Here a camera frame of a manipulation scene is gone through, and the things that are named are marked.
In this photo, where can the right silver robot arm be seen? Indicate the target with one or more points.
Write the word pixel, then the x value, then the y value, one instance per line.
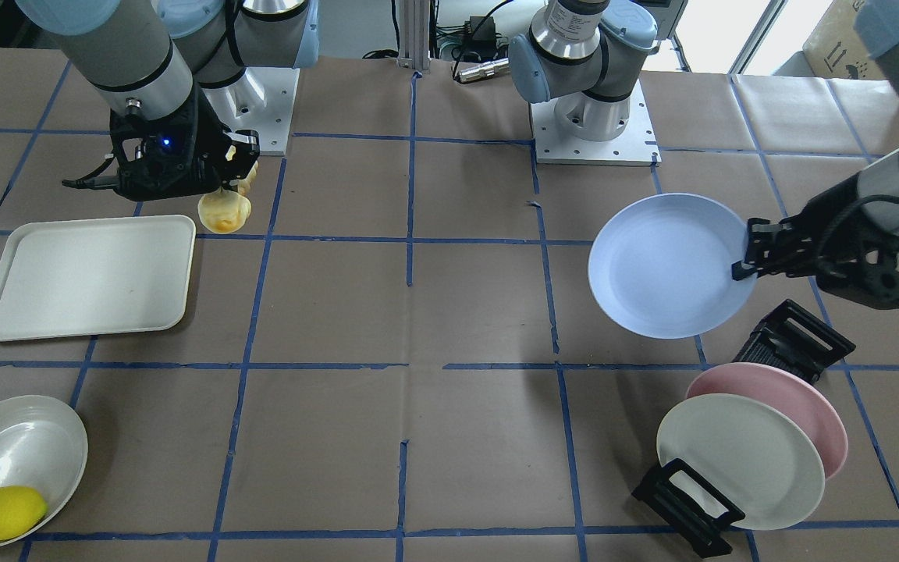
pixel 156 65

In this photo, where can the yellow lemon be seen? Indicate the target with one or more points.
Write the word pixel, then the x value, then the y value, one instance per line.
pixel 21 509

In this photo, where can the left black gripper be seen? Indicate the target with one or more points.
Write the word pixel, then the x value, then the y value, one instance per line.
pixel 826 232

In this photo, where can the aluminium frame post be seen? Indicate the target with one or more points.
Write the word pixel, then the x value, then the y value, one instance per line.
pixel 414 34

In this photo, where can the blue plate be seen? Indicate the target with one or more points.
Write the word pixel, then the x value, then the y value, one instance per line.
pixel 662 267

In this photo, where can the white rectangular tray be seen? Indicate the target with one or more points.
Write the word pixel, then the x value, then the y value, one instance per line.
pixel 95 277

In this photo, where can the cream plate in rack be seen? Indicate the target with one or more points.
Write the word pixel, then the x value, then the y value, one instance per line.
pixel 759 459

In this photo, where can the white round plate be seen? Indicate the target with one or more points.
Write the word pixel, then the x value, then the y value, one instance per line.
pixel 43 446

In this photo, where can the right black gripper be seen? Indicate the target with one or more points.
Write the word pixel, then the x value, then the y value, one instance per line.
pixel 209 134

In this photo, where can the pink plate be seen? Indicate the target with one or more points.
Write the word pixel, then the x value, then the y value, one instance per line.
pixel 798 400

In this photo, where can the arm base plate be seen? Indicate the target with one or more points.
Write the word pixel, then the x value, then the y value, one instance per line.
pixel 579 130
pixel 262 100

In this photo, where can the black dish rack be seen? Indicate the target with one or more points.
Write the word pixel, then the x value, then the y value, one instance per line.
pixel 790 338

